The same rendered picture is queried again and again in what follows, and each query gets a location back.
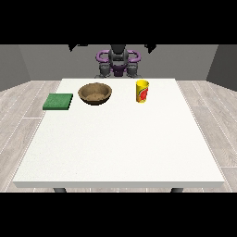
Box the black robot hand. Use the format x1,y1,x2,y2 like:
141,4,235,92
68,44,89,53
143,44,157,55

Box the yellow cup with melon print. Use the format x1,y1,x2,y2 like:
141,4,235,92
135,79,150,105

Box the brown wooden bowl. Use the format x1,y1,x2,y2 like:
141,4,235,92
77,81,113,106

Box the green square pad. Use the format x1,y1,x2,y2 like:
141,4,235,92
42,93,74,111

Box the grey robot trunk purple rings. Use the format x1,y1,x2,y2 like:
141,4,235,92
94,44,143,79

